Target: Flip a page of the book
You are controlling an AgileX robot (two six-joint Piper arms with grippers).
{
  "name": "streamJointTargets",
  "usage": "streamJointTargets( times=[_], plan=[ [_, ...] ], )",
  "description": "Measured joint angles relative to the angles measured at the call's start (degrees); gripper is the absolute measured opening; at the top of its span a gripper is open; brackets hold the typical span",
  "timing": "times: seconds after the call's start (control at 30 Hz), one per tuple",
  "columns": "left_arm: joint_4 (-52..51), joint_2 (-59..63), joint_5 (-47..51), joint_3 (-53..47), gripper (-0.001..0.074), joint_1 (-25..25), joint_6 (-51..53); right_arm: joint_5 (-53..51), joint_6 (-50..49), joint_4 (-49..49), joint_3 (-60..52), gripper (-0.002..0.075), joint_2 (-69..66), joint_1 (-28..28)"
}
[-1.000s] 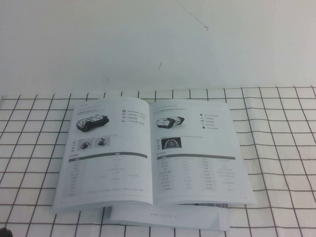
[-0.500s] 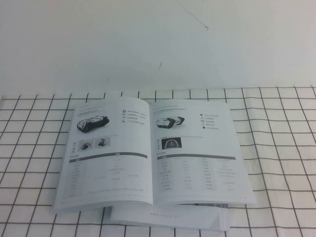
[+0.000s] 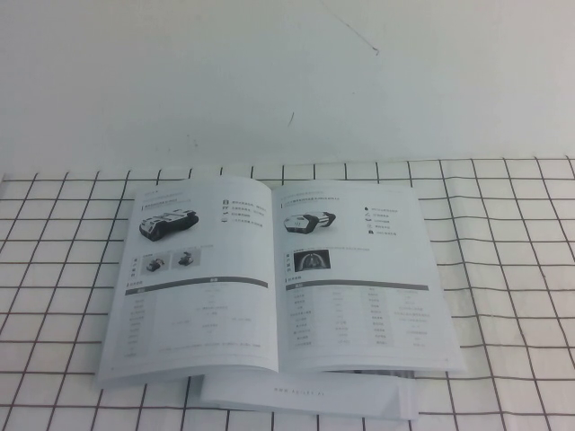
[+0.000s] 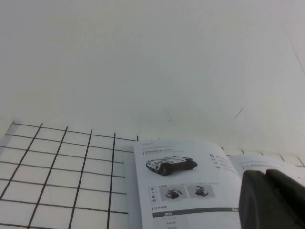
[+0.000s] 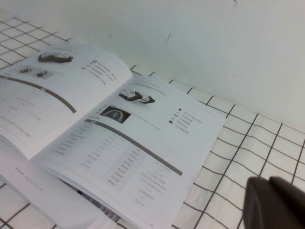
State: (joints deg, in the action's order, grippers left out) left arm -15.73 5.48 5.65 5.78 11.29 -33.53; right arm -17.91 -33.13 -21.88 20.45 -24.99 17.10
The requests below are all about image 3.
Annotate white black-grid tablecloth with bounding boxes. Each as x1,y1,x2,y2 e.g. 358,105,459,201
0,155,575,431

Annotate closed white brochure book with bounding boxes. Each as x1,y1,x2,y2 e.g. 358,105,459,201
199,367,420,423

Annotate white product catalogue book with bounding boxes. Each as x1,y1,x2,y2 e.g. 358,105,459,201
95,175,467,391

